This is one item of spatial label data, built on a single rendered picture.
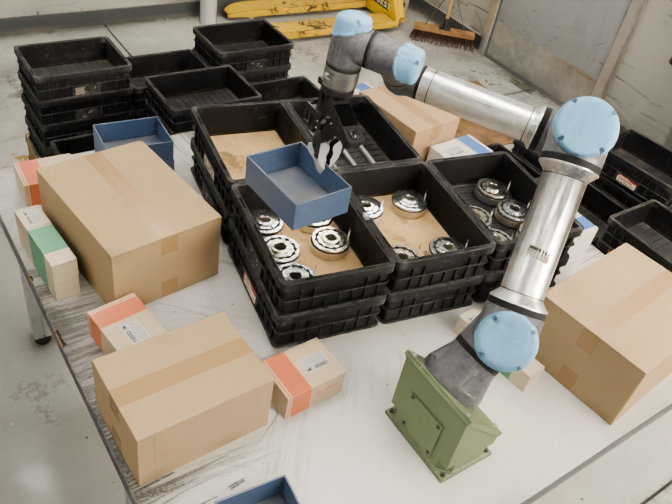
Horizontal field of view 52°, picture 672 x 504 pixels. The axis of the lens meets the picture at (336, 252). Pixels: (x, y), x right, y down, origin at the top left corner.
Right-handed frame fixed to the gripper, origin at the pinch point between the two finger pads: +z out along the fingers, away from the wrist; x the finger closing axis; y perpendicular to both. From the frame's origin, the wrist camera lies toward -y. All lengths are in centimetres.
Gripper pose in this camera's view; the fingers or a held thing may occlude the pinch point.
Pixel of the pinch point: (324, 169)
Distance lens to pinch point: 157.7
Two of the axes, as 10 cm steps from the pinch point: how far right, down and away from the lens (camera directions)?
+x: -8.2, 2.0, -5.4
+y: -5.4, -6.1, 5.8
